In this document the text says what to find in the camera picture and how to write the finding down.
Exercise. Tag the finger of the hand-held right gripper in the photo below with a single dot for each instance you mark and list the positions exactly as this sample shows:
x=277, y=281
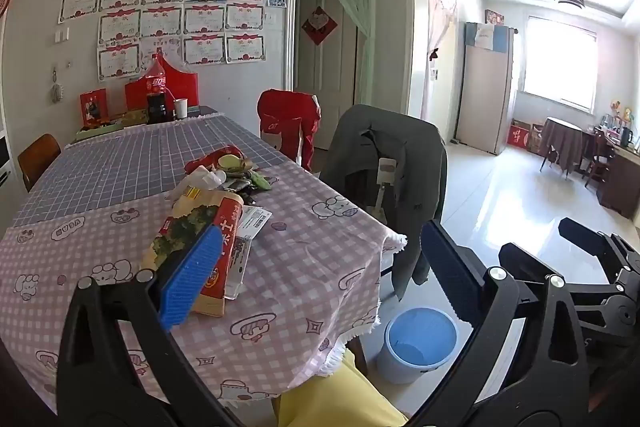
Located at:
x=585, y=234
x=525, y=259

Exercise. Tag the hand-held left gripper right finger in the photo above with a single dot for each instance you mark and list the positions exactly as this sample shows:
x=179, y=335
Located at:
x=450, y=272

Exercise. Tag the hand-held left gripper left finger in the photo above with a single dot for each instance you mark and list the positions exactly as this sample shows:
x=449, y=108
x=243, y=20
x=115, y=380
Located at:
x=192, y=277

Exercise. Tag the blue plastic bin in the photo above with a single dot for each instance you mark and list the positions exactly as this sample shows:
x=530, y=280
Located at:
x=400, y=367

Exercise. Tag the yellow green red snack bag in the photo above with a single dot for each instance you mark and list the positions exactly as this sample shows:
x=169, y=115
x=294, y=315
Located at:
x=190, y=219

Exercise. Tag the dark wooden cabinet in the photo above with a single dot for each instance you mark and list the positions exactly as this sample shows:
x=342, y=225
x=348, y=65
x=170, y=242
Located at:
x=622, y=182

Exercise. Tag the dark wooden chair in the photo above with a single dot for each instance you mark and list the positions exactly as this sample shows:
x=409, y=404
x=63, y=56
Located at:
x=597, y=157

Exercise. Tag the round table with brown cloth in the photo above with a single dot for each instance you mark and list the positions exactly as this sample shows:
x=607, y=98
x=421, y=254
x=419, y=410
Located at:
x=562, y=142

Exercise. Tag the small white plastic bottle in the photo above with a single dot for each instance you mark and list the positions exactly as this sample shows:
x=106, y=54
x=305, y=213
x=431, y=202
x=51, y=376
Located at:
x=207, y=178

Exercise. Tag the electric kettle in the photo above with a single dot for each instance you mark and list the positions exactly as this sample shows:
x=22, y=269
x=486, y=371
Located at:
x=626, y=137

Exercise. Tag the brown carton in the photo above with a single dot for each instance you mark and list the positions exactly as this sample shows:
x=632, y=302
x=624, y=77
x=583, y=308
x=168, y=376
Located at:
x=536, y=139

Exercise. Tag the pink checked tablecloth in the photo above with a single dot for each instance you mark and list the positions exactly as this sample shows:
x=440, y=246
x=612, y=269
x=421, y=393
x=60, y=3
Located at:
x=300, y=257

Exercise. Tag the green leafy wrapper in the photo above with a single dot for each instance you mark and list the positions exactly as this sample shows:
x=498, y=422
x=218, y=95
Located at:
x=260, y=181

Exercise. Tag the red snack wrapper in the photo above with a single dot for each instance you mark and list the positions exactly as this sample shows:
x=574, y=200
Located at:
x=205, y=159

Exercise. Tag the red carton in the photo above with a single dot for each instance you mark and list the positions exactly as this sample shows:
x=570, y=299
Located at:
x=519, y=136

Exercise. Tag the white device on stand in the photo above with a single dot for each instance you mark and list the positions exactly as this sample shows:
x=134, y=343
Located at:
x=386, y=169

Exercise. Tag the dark dining chair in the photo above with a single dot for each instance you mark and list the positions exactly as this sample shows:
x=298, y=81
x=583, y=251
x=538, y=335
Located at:
x=355, y=192

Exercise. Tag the colourful toy figurines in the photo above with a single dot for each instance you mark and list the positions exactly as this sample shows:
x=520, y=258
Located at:
x=617, y=113

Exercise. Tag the grey grid tablecloth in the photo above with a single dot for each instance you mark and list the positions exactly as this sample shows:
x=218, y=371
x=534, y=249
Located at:
x=125, y=167

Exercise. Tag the chair with grey jacket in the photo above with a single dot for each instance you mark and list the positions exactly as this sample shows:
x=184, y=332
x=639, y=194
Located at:
x=400, y=132

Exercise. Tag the dark flat box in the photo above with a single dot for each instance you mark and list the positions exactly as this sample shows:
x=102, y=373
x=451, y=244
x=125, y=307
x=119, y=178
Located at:
x=202, y=111

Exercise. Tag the beige refrigerator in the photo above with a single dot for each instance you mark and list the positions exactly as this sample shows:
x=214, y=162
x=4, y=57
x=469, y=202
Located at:
x=482, y=97

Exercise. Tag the white paper cup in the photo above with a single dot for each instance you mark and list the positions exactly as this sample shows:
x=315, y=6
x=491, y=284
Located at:
x=180, y=108

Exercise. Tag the green flat boxes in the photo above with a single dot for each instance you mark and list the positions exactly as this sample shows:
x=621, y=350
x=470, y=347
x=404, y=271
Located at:
x=100, y=129

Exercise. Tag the bright window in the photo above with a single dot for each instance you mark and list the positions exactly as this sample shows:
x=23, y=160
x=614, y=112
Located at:
x=560, y=62

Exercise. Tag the person's yellow trouser leg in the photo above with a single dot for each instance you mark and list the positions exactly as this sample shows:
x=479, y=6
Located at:
x=330, y=402

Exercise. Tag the red gift box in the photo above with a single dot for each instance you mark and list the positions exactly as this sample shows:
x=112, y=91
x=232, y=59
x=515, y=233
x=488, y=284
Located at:
x=182, y=82

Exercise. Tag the brown wooden chair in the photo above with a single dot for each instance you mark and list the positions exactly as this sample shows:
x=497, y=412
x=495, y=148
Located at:
x=37, y=157

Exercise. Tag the red photo card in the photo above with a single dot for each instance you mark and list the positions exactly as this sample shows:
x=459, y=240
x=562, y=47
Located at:
x=93, y=107

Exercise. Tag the cola bottle with red label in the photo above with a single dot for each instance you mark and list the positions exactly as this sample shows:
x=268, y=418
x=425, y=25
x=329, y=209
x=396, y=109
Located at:
x=156, y=82

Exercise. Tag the white cabinet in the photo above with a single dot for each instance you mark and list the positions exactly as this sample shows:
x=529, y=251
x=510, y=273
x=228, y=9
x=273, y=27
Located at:
x=5, y=167

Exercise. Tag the blue cloth cover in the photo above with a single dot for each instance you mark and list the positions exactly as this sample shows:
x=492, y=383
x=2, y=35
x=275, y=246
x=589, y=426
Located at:
x=485, y=36

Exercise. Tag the printed box on refrigerator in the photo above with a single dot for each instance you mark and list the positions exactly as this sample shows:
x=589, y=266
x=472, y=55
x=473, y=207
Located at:
x=494, y=18

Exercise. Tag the white door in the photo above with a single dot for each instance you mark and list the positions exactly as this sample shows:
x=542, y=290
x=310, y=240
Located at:
x=325, y=72

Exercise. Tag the pink door curtain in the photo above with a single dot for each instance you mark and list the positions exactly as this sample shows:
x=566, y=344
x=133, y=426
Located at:
x=442, y=22

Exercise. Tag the red diamond door decoration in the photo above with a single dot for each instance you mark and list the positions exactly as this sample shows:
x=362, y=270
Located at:
x=319, y=26

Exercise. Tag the hanging wall ornament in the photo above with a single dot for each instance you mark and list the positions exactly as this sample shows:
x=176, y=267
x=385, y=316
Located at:
x=56, y=92

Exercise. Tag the white light switch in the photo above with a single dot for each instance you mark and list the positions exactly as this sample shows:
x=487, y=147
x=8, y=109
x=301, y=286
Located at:
x=272, y=17
x=60, y=36

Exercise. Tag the small wall photos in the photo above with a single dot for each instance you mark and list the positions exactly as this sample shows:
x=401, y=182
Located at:
x=276, y=0

